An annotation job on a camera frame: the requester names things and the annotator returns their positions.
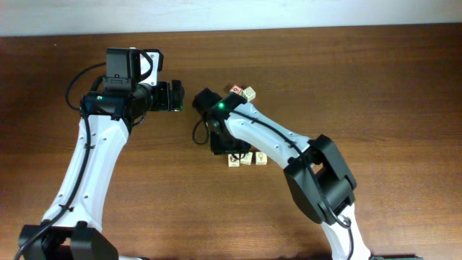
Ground wooden block brown ball picture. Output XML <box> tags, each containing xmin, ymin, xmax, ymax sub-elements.
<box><xmin>228</xmin><ymin>154</ymin><xmax>240</xmax><ymax>168</ymax></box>

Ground wooden block letter F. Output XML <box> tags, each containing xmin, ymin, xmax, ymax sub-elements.
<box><xmin>240</xmin><ymin>152</ymin><xmax>253</xmax><ymax>165</ymax></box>

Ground wooden block lightbulb picture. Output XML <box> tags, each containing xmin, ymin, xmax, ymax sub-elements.
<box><xmin>255</xmin><ymin>152</ymin><xmax>268</xmax><ymax>165</ymax></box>

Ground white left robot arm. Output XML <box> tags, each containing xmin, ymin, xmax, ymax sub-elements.
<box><xmin>14</xmin><ymin>48</ymin><xmax>185</xmax><ymax>259</ymax></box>

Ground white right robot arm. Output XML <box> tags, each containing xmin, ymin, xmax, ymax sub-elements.
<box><xmin>192</xmin><ymin>88</ymin><xmax>372</xmax><ymax>259</ymax></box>

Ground red number nine block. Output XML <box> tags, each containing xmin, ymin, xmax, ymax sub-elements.
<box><xmin>230</xmin><ymin>84</ymin><xmax>243</xmax><ymax>95</ymax></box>

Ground green letter wooden block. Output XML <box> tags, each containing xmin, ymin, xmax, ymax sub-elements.
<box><xmin>242</xmin><ymin>87</ymin><xmax>256</xmax><ymax>102</ymax></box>

